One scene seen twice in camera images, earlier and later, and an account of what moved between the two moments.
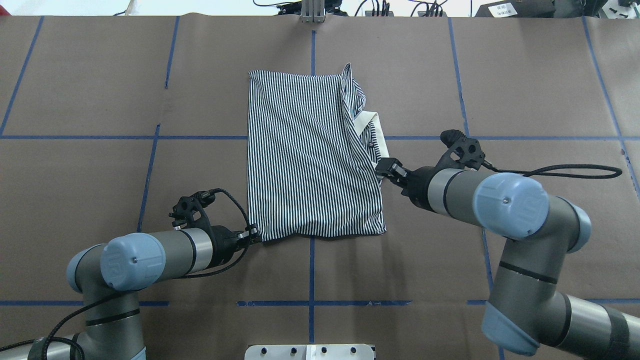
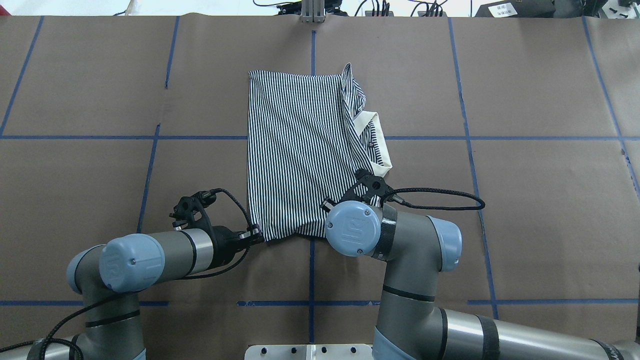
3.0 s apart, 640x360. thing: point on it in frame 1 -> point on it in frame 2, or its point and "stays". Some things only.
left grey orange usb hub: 369,13 stays
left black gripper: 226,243 stays
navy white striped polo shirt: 312,158 stays
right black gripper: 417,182 -> 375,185
